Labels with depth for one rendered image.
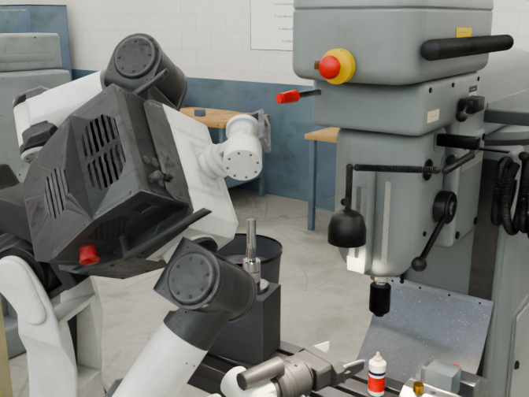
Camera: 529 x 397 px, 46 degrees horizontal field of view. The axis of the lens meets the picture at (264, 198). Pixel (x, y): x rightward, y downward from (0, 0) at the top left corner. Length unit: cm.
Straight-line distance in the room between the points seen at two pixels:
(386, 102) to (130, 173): 51
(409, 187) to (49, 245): 68
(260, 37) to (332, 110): 543
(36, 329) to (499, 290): 114
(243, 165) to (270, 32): 558
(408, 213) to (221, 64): 583
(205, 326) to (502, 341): 103
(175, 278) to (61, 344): 39
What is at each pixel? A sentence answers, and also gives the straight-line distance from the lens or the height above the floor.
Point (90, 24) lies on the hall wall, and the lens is 850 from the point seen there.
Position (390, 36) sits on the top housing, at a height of 181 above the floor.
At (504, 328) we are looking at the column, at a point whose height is 104.
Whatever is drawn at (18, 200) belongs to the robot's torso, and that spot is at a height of 151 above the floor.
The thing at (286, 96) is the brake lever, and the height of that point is 170.
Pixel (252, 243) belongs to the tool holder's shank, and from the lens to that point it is 162.
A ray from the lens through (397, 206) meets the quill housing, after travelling 128.
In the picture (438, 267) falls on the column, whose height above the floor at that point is 118.
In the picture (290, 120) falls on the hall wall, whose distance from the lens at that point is 653.
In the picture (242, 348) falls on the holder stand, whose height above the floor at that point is 101.
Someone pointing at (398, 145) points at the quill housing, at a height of 160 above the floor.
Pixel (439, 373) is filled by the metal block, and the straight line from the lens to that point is 145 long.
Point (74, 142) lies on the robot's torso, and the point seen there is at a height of 165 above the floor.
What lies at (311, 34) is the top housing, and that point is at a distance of 116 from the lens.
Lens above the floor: 184
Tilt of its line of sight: 16 degrees down
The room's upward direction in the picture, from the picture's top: straight up
